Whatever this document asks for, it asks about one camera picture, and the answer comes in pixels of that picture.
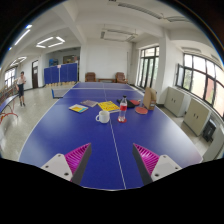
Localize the blue partition boards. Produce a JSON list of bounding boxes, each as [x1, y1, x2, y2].
[[44, 63, 78, 84]]

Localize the left brown armchair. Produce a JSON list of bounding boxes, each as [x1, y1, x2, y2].
[[85, 72, 96, 82]]

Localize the brown cardboard box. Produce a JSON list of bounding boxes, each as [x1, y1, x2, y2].
[[143, 87, 156, 110]]

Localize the yellow book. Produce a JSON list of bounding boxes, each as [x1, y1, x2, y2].
[[99, 101, 120, 112]]

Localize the beige cabinet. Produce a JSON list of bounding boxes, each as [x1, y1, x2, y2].
[[164, 87, 190, 117], [184, 99, 211, 136]]

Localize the plastic water bottle red label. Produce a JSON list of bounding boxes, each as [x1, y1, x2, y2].
[[118, 95, 127, 120]]

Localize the red paddle near box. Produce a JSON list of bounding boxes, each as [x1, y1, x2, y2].
[[130, 100, 140, 106]]

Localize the white ceramic mug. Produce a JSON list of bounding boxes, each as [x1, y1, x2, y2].
[[96, 111, 110, 124]]

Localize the grey brown notebook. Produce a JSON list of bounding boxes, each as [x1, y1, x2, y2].
[[81, 100, 98, 107]]

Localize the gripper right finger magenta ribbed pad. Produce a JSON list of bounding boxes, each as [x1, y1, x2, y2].
[[132, 143, 181, 185]]

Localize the blue table tennis table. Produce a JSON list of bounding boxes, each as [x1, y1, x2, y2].
[[19, 82, 202, 190]]

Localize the near beige cabinet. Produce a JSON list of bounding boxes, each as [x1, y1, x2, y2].
[[184, 99, 211, 136]]

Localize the yellow blue booklet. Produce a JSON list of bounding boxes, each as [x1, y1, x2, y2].
[[69, 104, 87, 113]]

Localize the dark wooden door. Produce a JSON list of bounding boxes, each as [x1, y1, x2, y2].
[[32, 60, 38, 89]]

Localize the right brown armchair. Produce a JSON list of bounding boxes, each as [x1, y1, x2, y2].
[[115, 72, 128, 84]]

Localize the red table tennis paddle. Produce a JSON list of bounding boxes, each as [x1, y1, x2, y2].
[[135, 107, 148, 115]]

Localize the brown armchair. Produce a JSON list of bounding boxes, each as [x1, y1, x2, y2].
[[85, 72, 96, 82], [115, 72, 128, 84]]

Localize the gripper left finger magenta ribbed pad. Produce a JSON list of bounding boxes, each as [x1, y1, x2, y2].
[[42, 143, 92, 185]]

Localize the far beige cabinet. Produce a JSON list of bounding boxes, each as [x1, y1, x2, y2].
[[164, 87, 190, 117]]

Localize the red round coaster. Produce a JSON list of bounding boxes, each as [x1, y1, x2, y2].
[[117, 118, 127, 123]]

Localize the person in white shirt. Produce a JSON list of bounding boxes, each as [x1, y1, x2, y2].
[[16, 72, 26, 106]]

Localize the black paddle case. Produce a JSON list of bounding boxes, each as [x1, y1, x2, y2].
[[117, 99, 135, 108]]

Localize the black bin by cabinet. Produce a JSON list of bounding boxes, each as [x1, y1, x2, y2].
[[203, 119, 216, 141]]

